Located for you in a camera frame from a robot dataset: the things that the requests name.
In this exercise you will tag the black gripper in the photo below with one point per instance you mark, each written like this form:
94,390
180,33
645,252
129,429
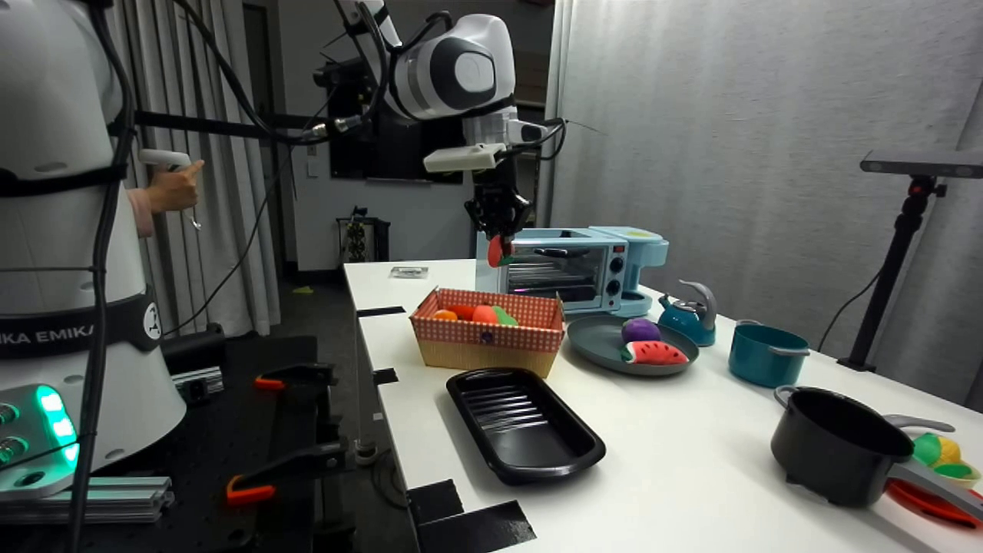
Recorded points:
499,196

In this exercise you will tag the white handheld controller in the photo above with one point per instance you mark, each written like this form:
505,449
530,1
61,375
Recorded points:
165,159

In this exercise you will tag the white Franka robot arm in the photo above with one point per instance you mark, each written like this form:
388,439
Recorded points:
49,111

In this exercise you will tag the red plush tomato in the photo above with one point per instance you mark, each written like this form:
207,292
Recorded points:
484,312

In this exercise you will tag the green plush vegetable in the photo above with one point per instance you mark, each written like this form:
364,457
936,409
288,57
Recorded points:
508,318

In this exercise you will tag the orange plush vegetable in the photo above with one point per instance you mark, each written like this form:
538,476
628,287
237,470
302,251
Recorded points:
443,313

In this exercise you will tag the light blue toy toaster oven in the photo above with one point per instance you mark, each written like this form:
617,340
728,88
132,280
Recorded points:
589,263

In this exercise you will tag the red checkered cardboard box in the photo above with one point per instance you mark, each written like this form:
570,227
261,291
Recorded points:
485,344

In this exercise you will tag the grey toy plate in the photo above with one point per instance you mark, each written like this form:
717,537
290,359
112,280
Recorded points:
603,349

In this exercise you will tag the purple plush vegetable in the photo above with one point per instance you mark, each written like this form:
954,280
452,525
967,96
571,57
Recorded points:
642,330

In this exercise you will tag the black plastic tray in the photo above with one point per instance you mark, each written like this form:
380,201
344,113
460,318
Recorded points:
522,425

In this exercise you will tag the watermelon slice plush toy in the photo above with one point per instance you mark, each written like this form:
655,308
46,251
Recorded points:
659,355

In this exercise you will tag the teal toy kettle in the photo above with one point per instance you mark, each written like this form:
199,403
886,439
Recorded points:
688,319

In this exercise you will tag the teal toy saucepan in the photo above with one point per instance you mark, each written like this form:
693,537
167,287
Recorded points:
765,358

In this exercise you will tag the black toy cooking pot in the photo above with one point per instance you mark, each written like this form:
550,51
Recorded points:
833,449

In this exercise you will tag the green yellow toy pieces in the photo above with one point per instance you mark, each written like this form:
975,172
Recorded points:
938,449

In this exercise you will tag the operator hand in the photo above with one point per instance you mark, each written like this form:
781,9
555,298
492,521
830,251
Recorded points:
174,188

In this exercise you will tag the small grey flat object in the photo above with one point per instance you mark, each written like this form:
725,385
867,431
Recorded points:
409,271

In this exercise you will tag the small black background stand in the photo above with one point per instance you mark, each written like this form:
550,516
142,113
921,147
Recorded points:
364,233

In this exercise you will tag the grey curtain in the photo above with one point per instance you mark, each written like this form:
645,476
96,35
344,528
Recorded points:
219,246
757,133

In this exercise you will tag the aluminium profile bar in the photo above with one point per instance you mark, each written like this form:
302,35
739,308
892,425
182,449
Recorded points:
94,502

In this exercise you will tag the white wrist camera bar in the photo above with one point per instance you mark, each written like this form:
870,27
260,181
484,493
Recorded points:
464,159

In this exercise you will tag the small black table bracket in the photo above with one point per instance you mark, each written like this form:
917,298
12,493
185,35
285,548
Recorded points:
384,375
380,312

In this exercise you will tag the black wall monitor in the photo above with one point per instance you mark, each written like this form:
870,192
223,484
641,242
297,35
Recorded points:
369,141

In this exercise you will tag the black metal stand frame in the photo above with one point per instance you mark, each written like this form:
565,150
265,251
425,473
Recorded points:
288,431

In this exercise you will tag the large black table bracket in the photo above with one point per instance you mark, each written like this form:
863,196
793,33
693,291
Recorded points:
475,524

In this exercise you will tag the black camera tripod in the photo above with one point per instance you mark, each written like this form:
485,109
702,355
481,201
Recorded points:
900,246

